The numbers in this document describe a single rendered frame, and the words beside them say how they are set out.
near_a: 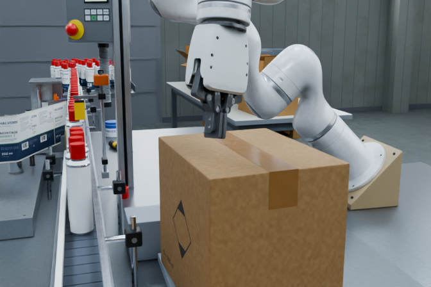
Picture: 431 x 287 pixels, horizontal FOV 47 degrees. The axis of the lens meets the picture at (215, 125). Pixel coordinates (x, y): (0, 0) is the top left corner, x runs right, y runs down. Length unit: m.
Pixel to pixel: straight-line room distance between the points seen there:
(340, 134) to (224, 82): 0.72
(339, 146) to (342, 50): 6.52
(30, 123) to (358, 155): 1.03
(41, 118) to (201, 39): 1.10
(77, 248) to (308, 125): 0.69
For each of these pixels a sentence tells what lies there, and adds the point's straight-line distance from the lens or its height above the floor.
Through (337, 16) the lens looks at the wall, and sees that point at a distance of 7.85.
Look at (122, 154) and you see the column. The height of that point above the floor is 0.95.
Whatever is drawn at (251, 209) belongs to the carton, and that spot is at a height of 1.06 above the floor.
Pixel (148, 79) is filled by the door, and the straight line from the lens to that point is 6.86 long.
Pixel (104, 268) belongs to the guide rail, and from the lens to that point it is 0.82.
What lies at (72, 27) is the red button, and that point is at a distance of 1.55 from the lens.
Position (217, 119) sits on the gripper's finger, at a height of 1.19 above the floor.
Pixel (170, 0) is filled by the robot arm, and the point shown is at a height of 1.39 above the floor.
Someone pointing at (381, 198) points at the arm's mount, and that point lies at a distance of 1.48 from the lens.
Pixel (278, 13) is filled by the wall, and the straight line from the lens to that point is 7.41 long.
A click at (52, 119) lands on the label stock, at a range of 1.82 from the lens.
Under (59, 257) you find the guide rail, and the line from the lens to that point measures 0.98.
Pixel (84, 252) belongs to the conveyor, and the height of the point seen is 0.88.
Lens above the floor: 1.33
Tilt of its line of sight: 11 degrees down
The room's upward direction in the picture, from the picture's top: straight up
